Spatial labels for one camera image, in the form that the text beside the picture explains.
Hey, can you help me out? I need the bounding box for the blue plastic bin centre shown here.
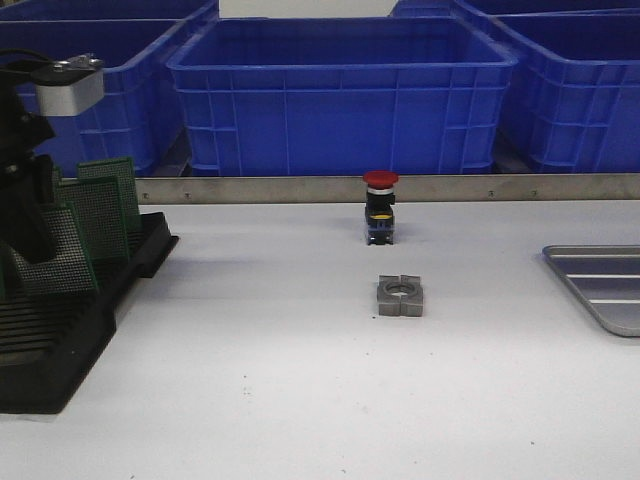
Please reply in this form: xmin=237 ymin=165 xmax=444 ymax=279
xmin=168 ymin=17 xmax=516 ymax=177

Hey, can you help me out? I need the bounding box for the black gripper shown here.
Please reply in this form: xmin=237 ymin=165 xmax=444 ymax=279
xmin=1 ymin=67 xmax=55 ymax=263

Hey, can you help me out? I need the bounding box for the blue plastic bin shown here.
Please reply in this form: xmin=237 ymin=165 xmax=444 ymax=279
xmin=168 ymin=17 xmax=516 ymax=177
xmin=1 ymin=19 xmax=189 ymax=176
xmin=491 ymin=14 xmax=639 ymax=173

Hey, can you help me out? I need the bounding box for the black slotted board rack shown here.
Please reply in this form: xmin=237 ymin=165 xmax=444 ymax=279
xmin=1 ymin=212 xmax=178 ymax=414

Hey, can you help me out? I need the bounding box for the red emergency stop button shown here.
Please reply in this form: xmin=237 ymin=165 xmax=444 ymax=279
xmin=363 ymin=170 xmax=399 ymax=245

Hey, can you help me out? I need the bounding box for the green perforated circuit board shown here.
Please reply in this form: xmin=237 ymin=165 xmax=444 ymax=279
xmin=76 ymin=156 xmax=144 ymax=232
xmin=9 ymin=202 xmax=98 ymax=297
xmin=56 ymin=177 xmax=129 ymax=261

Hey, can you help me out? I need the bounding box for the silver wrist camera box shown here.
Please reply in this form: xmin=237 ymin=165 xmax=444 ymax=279
xmin=30 ymin=54 xmax=105 ymax=117

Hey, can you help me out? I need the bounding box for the black cable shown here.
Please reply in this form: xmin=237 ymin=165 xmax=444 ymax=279
xmin=0 ymin=48 xmax=56 ymax=71

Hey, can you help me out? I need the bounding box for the steel table edge rail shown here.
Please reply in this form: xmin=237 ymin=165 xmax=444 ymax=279
xmin=136 ymin=173 xmax=639 ymax=205

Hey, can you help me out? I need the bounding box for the blue bin rear right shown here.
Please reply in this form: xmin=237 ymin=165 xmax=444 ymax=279
xmin=390 ymin=0 xmax=639 ymax=17

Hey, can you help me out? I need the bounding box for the blue plastic bin left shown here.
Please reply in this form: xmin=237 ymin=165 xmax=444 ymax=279
xmin=1 ymin=19 xmax=189 ymax=176

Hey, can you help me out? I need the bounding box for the blue bin rear left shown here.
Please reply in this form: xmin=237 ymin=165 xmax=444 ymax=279
xmin=1 ymin=0 xmax=219 ymax=21

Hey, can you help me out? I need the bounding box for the silver metal tray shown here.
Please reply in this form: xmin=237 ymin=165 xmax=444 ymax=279
xmin=542 ymin=245 xmax=639 ymax=338

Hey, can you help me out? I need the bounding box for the blue plastic bin right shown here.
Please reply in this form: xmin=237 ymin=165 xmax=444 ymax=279
xmin=491 ymin=14 xmax=639 ymax=173

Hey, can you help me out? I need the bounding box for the grey metal square nut block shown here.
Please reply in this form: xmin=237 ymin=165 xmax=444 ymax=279
xmin=376 ymin=275 xmax=424 ymax=317

